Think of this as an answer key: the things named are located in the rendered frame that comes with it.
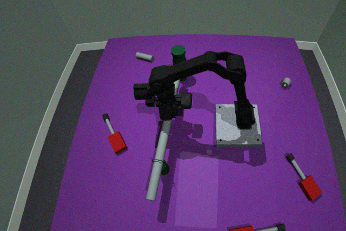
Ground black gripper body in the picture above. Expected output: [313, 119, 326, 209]
[145, 93, 192, 109]

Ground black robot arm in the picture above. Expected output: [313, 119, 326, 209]
[133, 51, 256, 130]

